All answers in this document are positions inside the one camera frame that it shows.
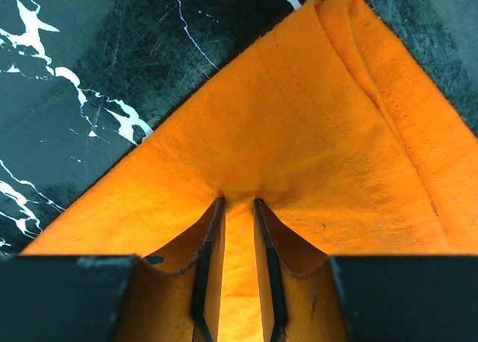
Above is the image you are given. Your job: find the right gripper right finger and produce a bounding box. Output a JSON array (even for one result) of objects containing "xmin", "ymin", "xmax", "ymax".
[{"xmin": 253, "ymin": 199, "xmax": 326, "ymax": 341}]

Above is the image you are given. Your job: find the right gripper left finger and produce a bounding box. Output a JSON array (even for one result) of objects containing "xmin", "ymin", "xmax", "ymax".
[{"xmin": 144, "ymin": 197, "xmax": 226, "ymax": 341}]

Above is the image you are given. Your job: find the orange t shirt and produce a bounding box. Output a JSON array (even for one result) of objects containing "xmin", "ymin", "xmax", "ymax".
[{"xmin": 25, "ymin": 0, "xmax": 477, "ymax": 341}]

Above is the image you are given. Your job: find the black marble pattern mat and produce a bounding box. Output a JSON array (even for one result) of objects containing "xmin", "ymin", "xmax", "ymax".
[{"xmin": 1, "ymin": 0, "xmax": 477, "ymax": 255}]

